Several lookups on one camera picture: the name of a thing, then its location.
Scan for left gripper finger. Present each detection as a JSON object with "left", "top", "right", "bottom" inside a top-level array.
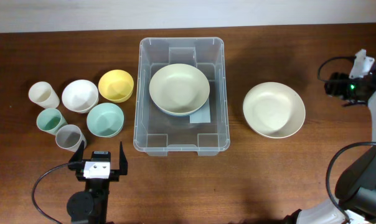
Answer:
[
  {"left": 119, "top": 142, "right": 128, "bottom": 172},
  {"left": 69, "top": 140, "right": 85, "bottom": 162}
]

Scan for cream cup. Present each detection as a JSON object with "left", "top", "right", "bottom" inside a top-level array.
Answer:
[{"left": 28, "top": 82, "right": 60, "bottom": 109}]

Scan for cream bowl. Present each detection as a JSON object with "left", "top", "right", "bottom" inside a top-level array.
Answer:
[
  {"left": 149, "top": 63, "right": 210, "bottom": 113},
  {"left": 242, "top": 82, "right": 306, "bottom": 139}
]

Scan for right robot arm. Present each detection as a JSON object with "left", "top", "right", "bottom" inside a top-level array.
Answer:
[{"left": 282, "top": 49, "right": 376, "bottom": 224}]

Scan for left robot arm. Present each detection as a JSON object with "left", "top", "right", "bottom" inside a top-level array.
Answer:
[{"left": 67, "top": 141, "right": 128, "bottom": 224}]

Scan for grey cup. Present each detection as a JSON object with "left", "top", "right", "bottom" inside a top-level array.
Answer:
[{"left": 55, "top": 124, "right": 87, "bottom": 152}]

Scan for mint green small bowl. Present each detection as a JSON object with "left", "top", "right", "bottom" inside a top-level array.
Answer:
[{"left": 87, "top": 103, "right": 125, "bottom": 138}]

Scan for clear plastic storage bin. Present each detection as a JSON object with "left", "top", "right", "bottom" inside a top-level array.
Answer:
[{"left": 133, "top": 37, "right": 231, "bottom": 156}]

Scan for mint green cup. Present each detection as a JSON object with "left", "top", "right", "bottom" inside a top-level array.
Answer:
[{"left": 36, "top": 108, "right": 67, "bottom": 135}]

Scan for white small bowl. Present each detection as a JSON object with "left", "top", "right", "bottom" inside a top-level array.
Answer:
[{"left": 62, "top": 80, "right": 99, "bottom": 113}]

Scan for yellow small bowl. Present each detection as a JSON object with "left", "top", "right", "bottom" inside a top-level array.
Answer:
[{"left": 98, "top": 70, "right": 134, "bottom": 103}]

